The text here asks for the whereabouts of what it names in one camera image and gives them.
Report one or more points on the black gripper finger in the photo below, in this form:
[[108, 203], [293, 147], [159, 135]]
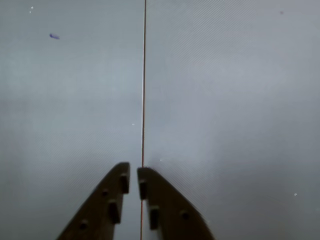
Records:
[[97, 215], [170, 207]]

